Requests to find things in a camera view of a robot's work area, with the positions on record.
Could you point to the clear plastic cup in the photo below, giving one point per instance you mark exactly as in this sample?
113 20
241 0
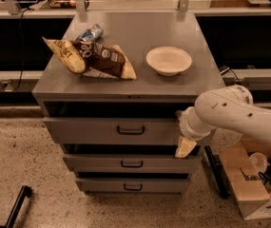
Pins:
259 161

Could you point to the grey bottom drawer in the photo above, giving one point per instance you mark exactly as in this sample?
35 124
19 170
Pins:
167 186

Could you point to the brown cream chip bag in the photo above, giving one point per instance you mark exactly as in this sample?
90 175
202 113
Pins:
91 59

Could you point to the open cardboard box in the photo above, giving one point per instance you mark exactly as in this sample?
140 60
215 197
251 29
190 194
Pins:
250 193

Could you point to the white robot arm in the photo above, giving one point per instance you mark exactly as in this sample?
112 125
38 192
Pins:
230 108

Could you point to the white paper bowl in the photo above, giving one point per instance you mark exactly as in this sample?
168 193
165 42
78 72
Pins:
168 61

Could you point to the grey metal drawer cabinet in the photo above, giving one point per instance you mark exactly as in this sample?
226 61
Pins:
62 94

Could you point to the grey middle drawer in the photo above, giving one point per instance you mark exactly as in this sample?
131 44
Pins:
92 163

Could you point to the blue silver soda can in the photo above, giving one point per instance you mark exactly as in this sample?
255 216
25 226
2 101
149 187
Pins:
91 34

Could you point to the grey top drawer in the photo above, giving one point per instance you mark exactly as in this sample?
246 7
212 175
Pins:
109 131

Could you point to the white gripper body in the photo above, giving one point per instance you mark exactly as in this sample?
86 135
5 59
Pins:
185 126

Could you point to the black metal leg left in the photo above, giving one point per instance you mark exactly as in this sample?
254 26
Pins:
25 192

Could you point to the grey drawer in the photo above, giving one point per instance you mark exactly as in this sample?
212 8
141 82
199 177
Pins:
109 131
167 186
92 163

